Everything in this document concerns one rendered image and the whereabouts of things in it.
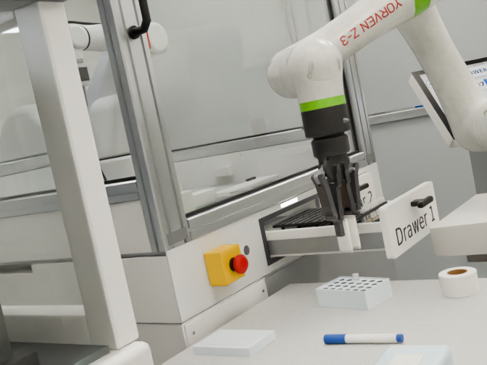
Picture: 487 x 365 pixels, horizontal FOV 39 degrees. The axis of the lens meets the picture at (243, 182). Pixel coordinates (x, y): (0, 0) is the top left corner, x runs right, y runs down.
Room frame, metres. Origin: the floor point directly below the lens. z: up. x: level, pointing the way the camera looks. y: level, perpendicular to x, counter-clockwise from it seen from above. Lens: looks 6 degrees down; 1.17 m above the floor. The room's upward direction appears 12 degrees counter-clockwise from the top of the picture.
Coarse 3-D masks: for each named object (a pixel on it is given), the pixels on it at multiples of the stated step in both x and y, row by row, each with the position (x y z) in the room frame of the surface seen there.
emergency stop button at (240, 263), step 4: (236, 256) 1.38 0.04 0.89; (240, 256) 1.38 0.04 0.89; (244, 256) 1.39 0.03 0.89; (236, 260) 1.37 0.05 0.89; (240, 260) 1.37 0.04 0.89; (244, 260) 1.38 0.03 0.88; (236, 264) 1.37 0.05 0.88; (240, 264) 1.37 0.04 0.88; (244, 264) 1.38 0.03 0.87; (248, 264) 1.39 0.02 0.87; (236, 268) 1.37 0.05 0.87; (240, 268) 1.37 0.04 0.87; (244, 268) 1.38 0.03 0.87; (240, 272) 1.37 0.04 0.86; (244, 272) 1.38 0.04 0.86
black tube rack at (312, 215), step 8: (320, 208) 1.74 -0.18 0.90; (296, 216) 1.69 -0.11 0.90; (304, 216) 1.67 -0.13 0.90; (312, 216) 1.64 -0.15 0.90; (320, 216) 1.62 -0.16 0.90; (280, 224) 1.62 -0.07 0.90; (288, 224) 1.61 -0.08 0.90; (296, 224) 1.58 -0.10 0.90; (304, 224) 1.57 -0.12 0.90; (312, 224) 1.56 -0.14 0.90; (320, 224) 1.68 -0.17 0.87; (328, 224) 1.65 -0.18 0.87
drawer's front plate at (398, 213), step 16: (416, 192) 1.54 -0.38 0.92; (432, 192) 1.61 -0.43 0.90; (384, 208) 1.40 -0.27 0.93; (400, 208) 1.45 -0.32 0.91; (416, 208) 1.52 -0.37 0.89; (432, 208) 1.60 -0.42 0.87; (384, 224) 1.40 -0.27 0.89; (400, 224) 1.44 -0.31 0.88; (432, 224) 1.59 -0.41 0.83; (384, 240) 1.40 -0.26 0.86; (400, 240) 1.43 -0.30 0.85; (416, 240) 1.49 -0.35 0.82
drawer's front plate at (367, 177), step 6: (366, 174) 2.03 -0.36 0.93; (360, 180) 1.99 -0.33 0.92; (366, 180) 2.02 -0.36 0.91; (372, 180) 2.05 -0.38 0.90; (372, 186) 2.05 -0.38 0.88; (360, 192) 1.98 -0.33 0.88; (366, 192) 2.01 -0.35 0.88; (372, 192) 2.04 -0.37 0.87; (366, 198) 2.00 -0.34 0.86; (372, 198) 2.04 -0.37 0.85
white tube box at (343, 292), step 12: (324, 288) 1.37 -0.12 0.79; (336, 288) 1.35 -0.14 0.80; (348, 288) 1.33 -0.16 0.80; (360, 288) 1.31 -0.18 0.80; (372, 288) 1.30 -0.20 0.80; (384, 288) 1.32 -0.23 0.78; (324, 300) 1.35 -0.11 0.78; (336, 300) 1.33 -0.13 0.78; (348, 300) 1.31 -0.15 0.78; (360, 300) 1.29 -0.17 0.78; (372, 300) 1.29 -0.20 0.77; (384, 300) 1.31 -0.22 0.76
